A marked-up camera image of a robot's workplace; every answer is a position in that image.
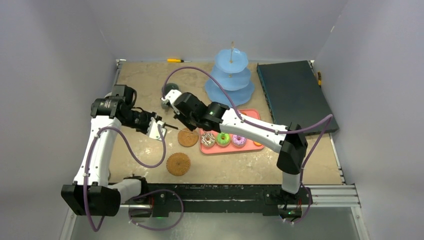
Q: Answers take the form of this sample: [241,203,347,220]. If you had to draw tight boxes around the green frosted donut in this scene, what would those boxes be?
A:
[215,132,231,147]

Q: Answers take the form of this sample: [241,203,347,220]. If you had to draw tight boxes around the yellow-handled screwdriver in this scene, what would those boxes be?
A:
[166,58,191,63]

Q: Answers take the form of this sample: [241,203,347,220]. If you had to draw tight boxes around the lower woven rattan coaster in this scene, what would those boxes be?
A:
[166,152,191,177]

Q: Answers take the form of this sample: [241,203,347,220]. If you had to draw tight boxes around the black aluminium base frame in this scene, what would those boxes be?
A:
[67,183,362,220]

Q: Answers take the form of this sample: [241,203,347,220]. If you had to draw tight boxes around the yellow tool at right wall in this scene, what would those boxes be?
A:
[317,71,322,88]

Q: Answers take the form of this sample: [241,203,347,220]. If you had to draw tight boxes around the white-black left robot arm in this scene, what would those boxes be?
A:
[61,84,166,217]

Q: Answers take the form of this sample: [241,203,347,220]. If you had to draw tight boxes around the black food tongs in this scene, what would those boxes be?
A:
[163,123,179,130]

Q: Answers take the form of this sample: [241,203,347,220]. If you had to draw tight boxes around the dark teal flat box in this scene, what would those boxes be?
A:
[256,60,332,128]

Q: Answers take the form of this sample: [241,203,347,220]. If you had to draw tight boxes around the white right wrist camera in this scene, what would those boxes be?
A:
[161,89,182,108]

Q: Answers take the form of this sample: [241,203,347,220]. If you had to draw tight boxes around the woven rattan coaster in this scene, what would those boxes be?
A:
[166,152,191,177]
[177,128,199,147]

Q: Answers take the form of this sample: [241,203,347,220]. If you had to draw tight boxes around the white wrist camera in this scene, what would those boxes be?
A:
[161,89,182,108]
[146,117,167,142]

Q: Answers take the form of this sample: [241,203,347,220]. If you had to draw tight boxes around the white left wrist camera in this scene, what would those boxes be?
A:
[146,117,167,142]

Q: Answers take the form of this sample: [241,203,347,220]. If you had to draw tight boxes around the purple frosted donut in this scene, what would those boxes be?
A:
[231,134,247,148]

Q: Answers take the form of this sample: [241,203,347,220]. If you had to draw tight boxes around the upper woven rattan coaster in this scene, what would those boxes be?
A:
[177,128,199,147]

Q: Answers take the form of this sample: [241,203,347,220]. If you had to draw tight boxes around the pink rectangular tray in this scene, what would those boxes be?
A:
[199,108,265,155]

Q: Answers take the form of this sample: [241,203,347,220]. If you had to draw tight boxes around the chocolate drizzle white donut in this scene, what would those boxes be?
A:
[200,132,216,148]

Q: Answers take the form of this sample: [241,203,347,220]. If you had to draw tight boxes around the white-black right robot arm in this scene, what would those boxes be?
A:
[162,90,308,204]

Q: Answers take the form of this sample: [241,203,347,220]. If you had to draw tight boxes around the grey-green ceramic mug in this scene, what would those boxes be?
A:
[161,83,180,110]

